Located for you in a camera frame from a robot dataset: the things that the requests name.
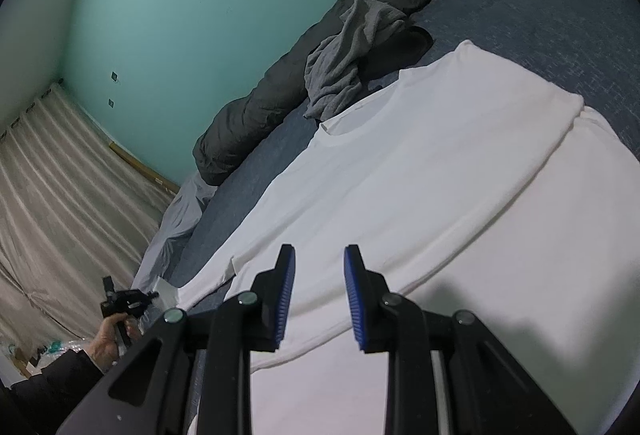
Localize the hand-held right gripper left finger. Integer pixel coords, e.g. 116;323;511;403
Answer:
57;244;297;435

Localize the crumpled grey garment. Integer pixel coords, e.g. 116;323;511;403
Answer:
304;0;408;122

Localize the rolled dark grey duvet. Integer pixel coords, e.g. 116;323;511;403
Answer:
193;0;526;186

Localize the white long-sleeve shirt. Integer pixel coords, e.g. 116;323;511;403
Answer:
145;40;640;435

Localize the cardboard box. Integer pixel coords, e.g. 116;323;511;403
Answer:
15;347;42;376

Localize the person's left forearm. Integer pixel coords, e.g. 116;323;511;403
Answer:
10;350;108;421

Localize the striped beige curtain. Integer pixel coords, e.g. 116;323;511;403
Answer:
0;82;176;388

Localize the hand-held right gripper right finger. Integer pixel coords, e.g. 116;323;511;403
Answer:
343;245;576;435

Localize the person's left hand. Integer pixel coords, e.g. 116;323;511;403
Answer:
90;312;139;373

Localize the wooden strip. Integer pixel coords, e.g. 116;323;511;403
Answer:
109;142;181;193

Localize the pale lilac sheet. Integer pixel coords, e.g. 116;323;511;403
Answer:
131;172;218;296

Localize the clear plastic bag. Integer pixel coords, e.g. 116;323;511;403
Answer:
0;335;96;366

